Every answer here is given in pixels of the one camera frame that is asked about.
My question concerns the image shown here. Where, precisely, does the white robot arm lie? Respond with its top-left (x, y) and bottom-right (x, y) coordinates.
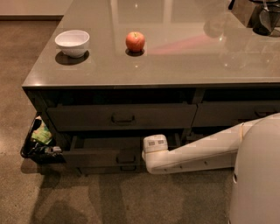
top-left (142, 113), bottom-right (280, 224)

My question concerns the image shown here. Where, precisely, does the dark grey drawer cabinet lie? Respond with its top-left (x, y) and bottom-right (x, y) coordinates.
top-left (22, 0), bottom-right (280, 176)

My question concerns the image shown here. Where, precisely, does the red apple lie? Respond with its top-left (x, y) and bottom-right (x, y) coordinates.
top-left (125, 31), bottom-right (145, 53)

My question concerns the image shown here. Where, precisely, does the white ceramic bowl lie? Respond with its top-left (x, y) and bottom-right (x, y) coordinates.
top-left (55, 30), bottom-right (90, 58)

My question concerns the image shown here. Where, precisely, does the green snack bag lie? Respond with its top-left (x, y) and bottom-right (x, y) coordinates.
top-left (31, 124), bottom-right (52, 144)

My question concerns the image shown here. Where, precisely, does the black bin with snacks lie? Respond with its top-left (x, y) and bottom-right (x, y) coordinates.
top-left (20, 114), bottom-right (65, 165)

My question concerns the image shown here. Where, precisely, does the black kettle on counter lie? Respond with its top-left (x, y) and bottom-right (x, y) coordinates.
top-left (227, 0), bottom-right (280, 37)

